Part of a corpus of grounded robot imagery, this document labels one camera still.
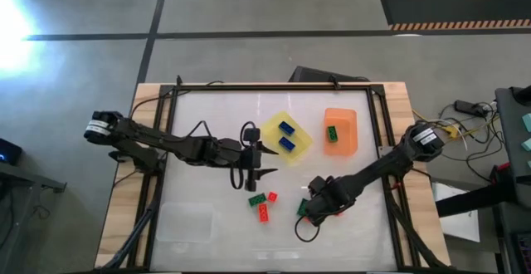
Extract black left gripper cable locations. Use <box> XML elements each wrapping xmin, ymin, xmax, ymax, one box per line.
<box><xmin>229</xmin><ymin>157</ymin><xmax>246</xmax><ymax>191</ymax></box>

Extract yellow cable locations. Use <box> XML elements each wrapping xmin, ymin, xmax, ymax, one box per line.
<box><xmin>412</xmin><ymin>107</ymin><xmax>499</xmax><ymax>142</ymax></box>

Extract black device with blue light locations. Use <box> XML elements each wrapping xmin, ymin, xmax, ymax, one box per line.
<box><xmin>0</xmin><ymin>138</ymin><xmax>23</xmax><ymax>166</ymax></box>

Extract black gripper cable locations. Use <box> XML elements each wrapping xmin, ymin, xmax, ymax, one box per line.
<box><xmin>294</xmin><ymin>214</ymin><xmax>322</xmax><ymax>243</ymax></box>
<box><xmin>229</xmin><ymin>157</ymin><xmax>246</xmax><ymax>191</ymax></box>

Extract black bar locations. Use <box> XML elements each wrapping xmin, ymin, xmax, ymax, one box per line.
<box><xmin>435</xmin><ymin>184</ymin><xmax>518</xmax><ymax>219</ymax></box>

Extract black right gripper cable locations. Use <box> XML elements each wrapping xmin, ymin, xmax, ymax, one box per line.
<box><xmin>294</xmin><ymin>214</ymin><xmax>322</xmax><ymax>243</ymax></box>

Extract grey metal stand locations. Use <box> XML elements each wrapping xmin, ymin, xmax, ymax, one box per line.
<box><xmin>0</xmin><ymin>161</ymin><xmax>68</xmax><ymax>273</ymax></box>

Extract clear plastic lid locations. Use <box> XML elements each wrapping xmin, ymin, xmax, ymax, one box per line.
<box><xmin>156</xmin><ymin>202</ymin><xmax>216</xmax><ymax>243</ymax></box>

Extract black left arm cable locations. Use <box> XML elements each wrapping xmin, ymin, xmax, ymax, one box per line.
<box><xmin>129</xmin><ymin>81</ymin><xmax>226</xmax><ymax>117</ymax></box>

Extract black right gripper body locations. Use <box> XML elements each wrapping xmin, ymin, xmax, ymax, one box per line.
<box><xmin>304</xmin><ymin>174</ymin><xmax>358</xmax><ymax>228</ymax></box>

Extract black floor cables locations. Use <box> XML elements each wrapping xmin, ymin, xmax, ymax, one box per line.
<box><xmin>439</xmin><ymin>99</ymin><xmax>505</xmax><ymax>183</ymax></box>

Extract black hazard-striped floor mat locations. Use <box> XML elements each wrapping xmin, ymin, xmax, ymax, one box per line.
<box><xmin>378</xmin><ymin>0</ymin><xmax>531</xmax><ymax>32</ymax></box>

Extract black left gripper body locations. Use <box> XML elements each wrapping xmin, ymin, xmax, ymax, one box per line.
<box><xmin>214</xmin><ymin>126</ymin><xmax>262</xmax><ymax>193</ymax></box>

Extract black power strip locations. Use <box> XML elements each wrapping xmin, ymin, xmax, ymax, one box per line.
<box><xmin>454</xmin><ymin>99</ymin><xmax>490</xmax><ymax>117</ymax></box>

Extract yellow translucent plastic bin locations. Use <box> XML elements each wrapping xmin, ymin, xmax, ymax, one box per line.
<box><xmin>260</xmin><ymin>110</ymin><xmax>314</xmax><ymax>167</ymax></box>

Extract dark grey cart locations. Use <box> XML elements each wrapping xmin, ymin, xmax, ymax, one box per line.
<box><xmin>493</xmin><ymin>85</ymin><xmax>531</xmax><ymax>274</ymax></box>

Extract black table frame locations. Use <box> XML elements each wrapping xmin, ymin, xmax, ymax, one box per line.
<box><xmin>95</xmin><ymin>81</ymin><xmax>451</xmax><ymax>273</ymax></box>

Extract orange translucent plastic bin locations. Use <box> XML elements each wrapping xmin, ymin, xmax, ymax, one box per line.
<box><xmin>323</xmin><ymin>107</ymin><xmax>359</xmax><ymax>158</ymax></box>

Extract white paper sheet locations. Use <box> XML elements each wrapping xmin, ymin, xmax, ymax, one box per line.
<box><xmin>431</xmin><ymin>181</ymin><xmax>482</xmax><ymax>244</ymax></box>

